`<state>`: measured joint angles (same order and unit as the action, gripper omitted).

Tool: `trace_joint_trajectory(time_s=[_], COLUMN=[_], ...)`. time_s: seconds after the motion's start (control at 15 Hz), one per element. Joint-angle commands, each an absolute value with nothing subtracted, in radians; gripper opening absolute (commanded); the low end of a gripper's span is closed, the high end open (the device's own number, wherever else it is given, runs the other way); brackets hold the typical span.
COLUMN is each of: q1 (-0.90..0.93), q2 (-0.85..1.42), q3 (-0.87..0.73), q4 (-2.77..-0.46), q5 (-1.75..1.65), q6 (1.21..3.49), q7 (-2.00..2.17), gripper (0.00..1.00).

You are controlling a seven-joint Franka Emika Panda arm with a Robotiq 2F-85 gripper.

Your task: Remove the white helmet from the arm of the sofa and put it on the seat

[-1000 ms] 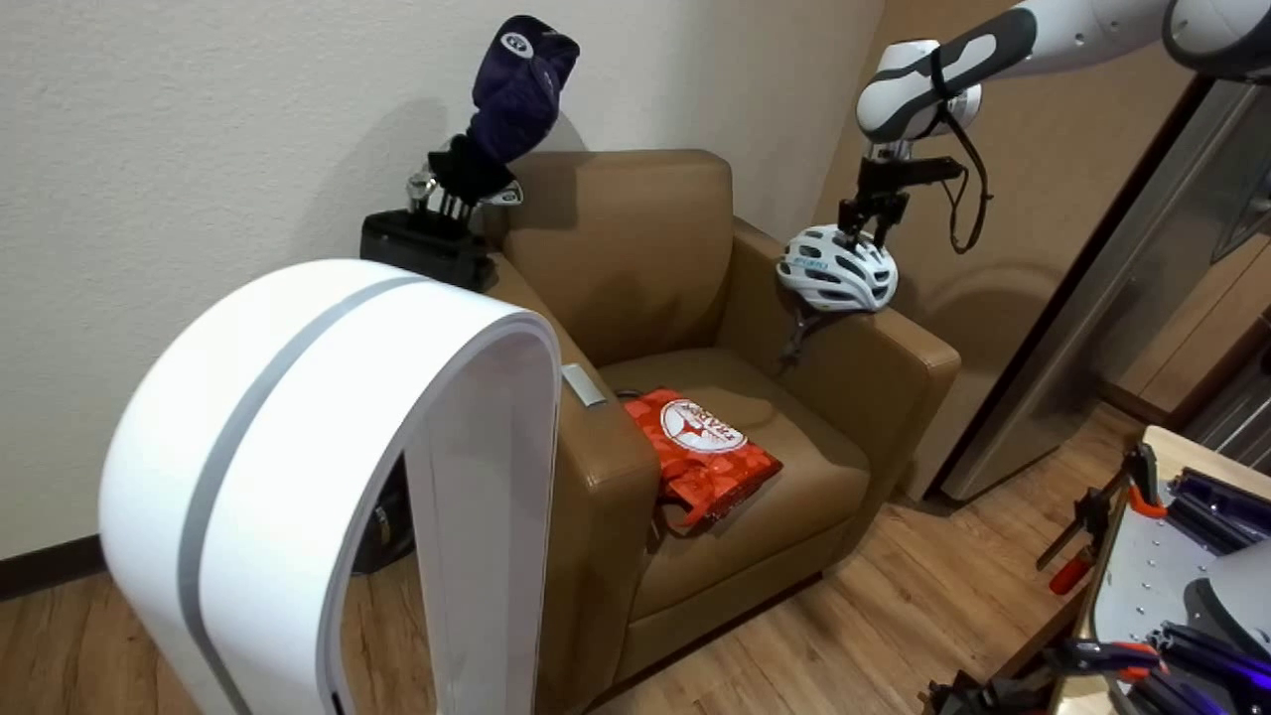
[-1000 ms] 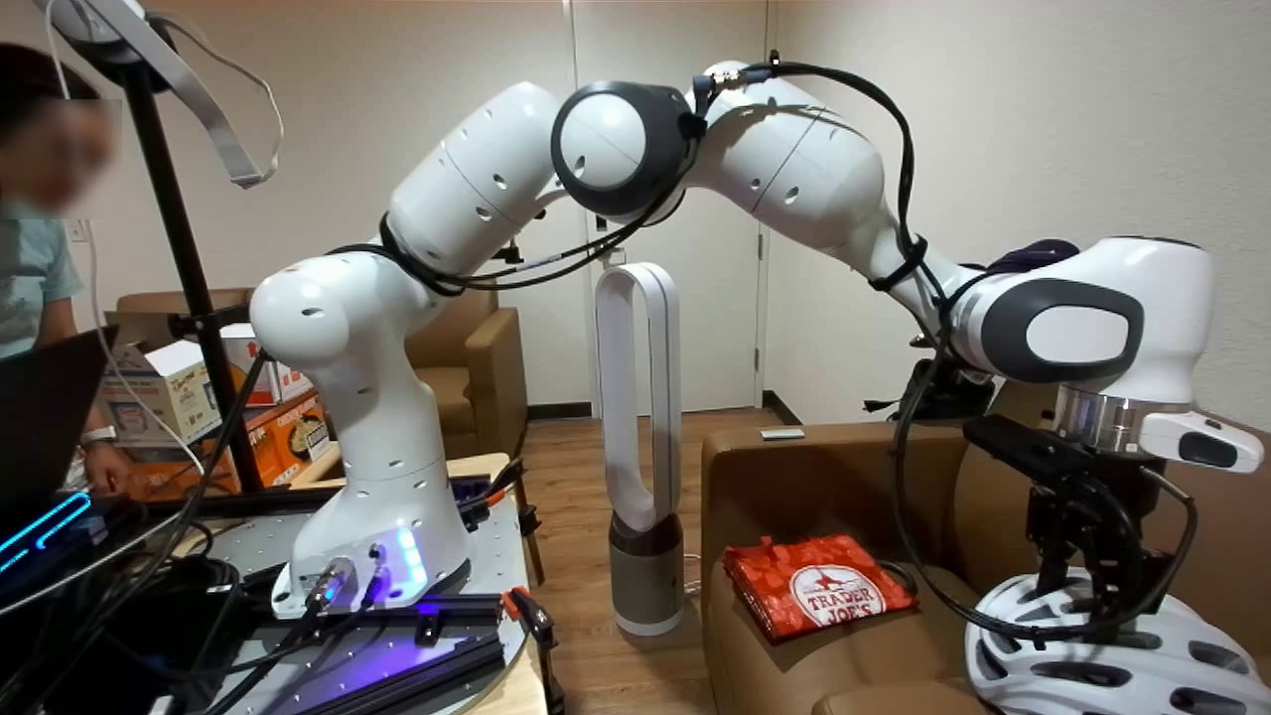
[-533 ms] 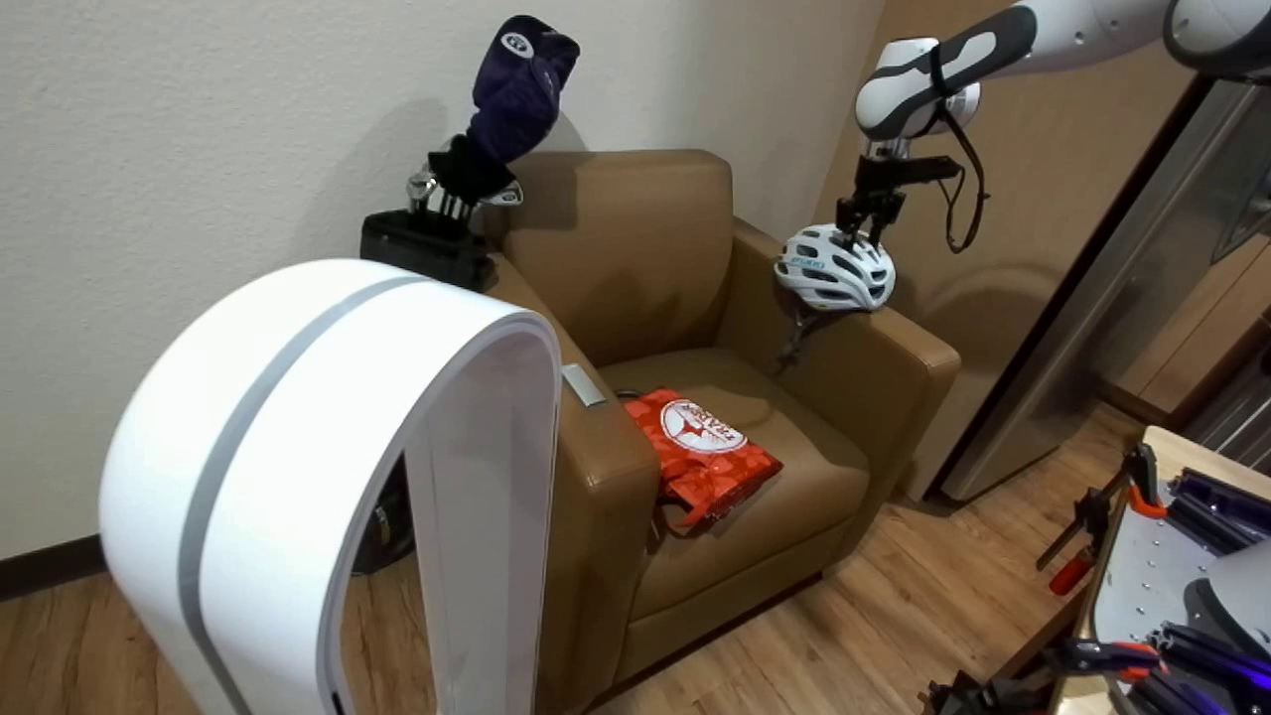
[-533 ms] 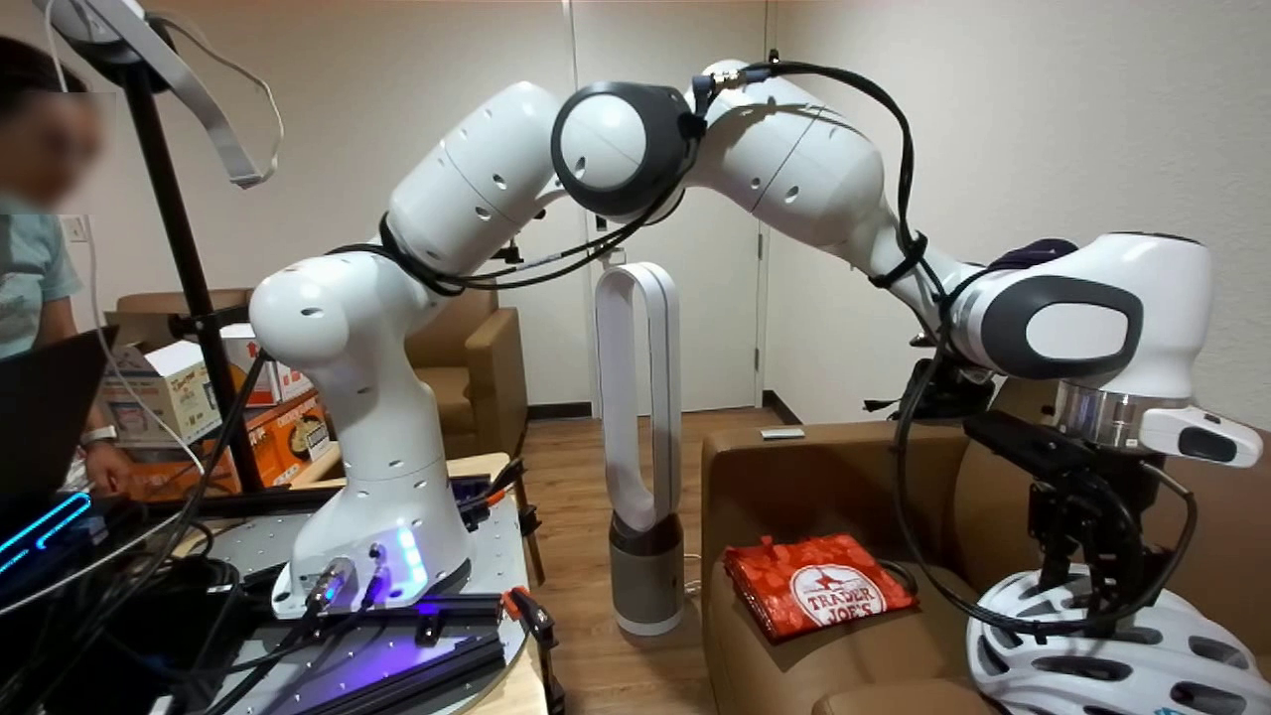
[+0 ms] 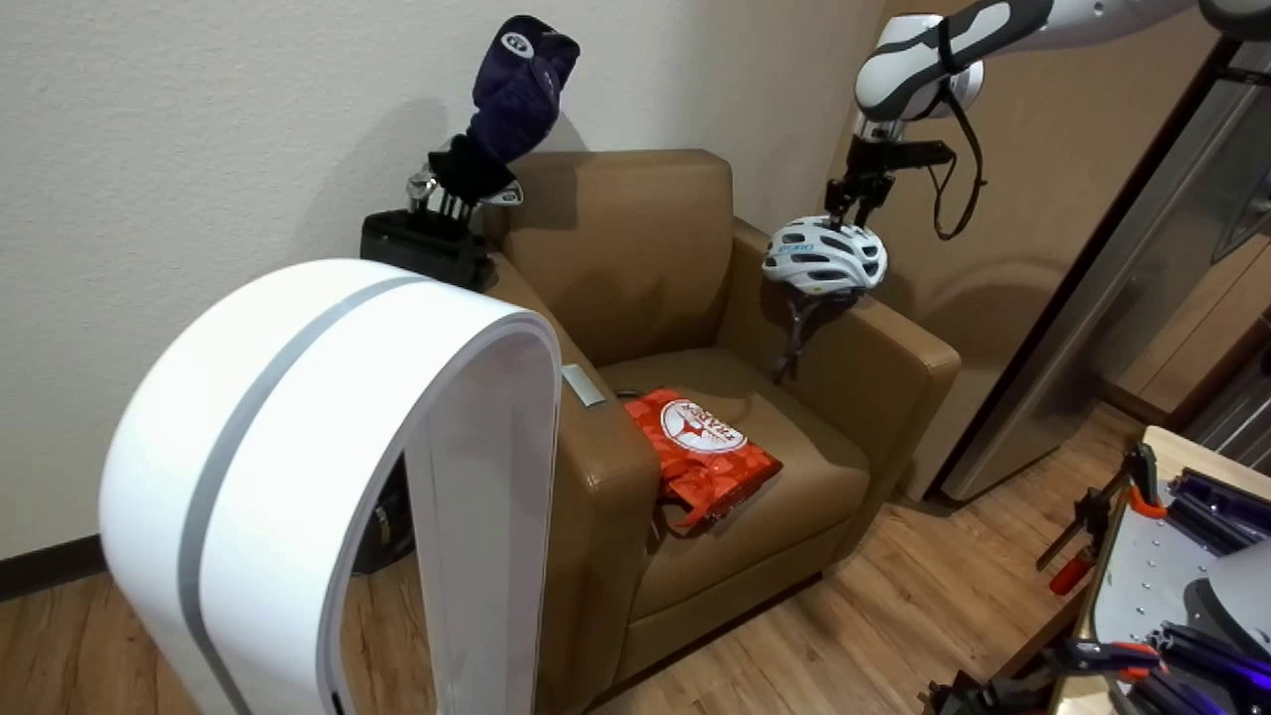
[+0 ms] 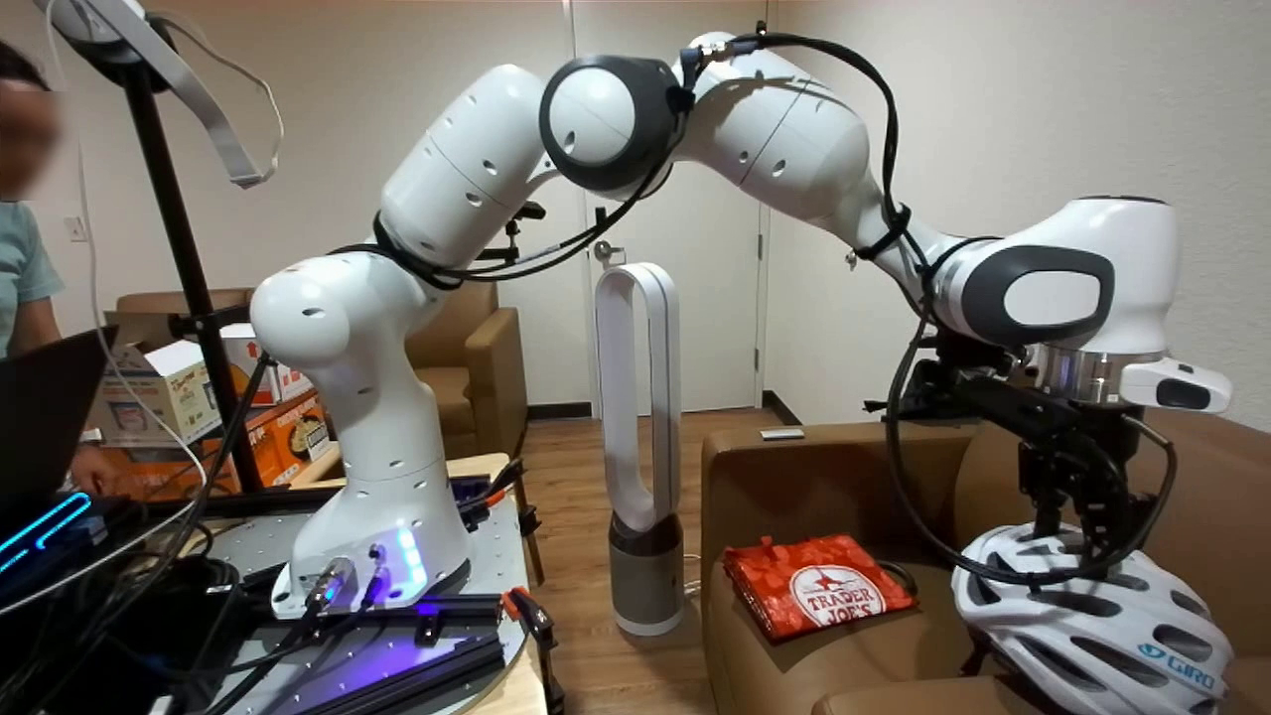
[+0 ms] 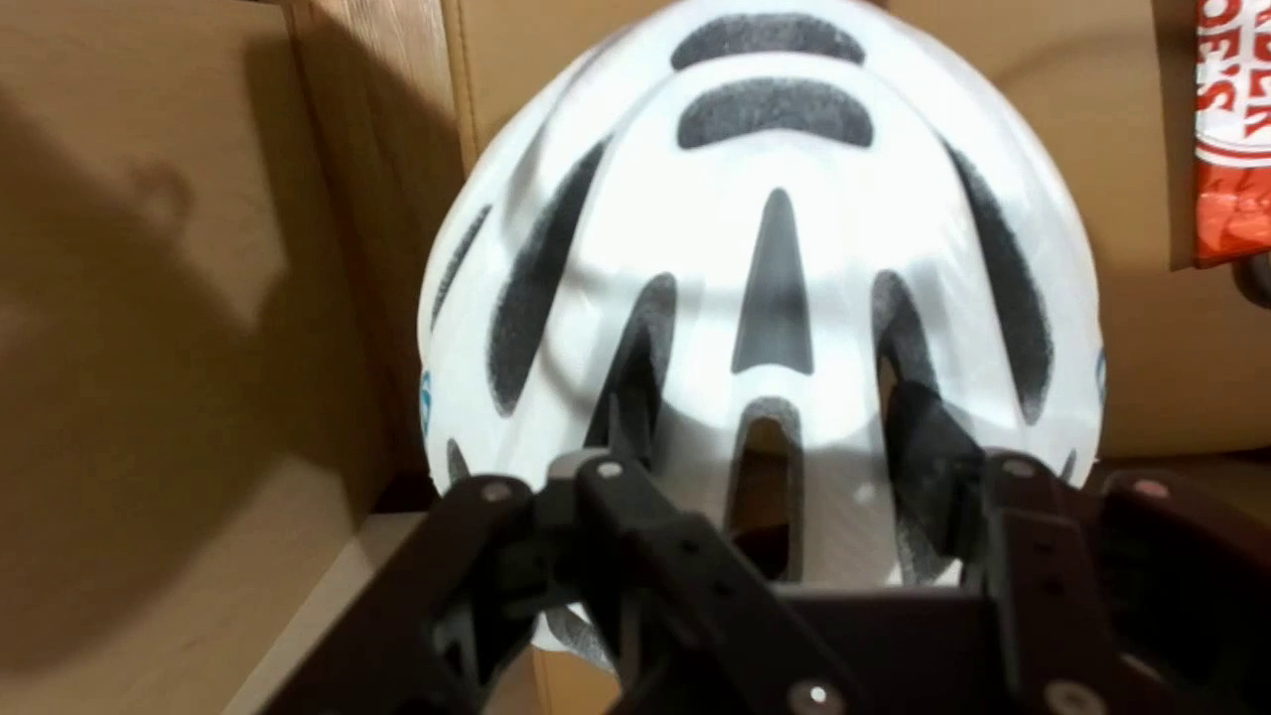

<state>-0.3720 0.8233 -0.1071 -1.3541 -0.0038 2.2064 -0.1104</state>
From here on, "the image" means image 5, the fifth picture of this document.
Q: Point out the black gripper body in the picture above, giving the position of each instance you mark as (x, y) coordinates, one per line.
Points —
(869, 180)

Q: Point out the white bicycle helmet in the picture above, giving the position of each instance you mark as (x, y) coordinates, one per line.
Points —
(821, 258)

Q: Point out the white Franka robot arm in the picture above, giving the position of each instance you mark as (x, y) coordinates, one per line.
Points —
(916, 61)

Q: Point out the brown sofa armchair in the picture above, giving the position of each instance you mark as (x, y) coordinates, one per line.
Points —
(636, 250)

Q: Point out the red printed bag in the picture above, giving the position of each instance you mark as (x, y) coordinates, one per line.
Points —
(697, 457)

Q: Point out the small white remote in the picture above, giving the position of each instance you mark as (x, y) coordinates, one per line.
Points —
(581, 381)

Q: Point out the brown wooden furniture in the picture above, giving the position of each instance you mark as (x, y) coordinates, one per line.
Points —
(1205, 331)

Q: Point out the black red bar clamp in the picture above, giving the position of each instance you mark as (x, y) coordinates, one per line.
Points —
(1099, 656)
(1099, 508)

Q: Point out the silver golf club heads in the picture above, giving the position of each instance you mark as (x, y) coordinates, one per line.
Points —
(430, 201)

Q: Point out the black golf bag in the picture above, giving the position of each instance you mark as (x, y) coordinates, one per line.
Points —
(421, 245)

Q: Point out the black tray with purple light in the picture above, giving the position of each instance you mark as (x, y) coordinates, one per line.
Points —
(1216, 508)

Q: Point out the white bladeless tower fan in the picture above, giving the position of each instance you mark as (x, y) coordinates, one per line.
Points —
(264, 397)

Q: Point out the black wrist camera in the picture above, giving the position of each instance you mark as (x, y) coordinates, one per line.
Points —
(916, 151)

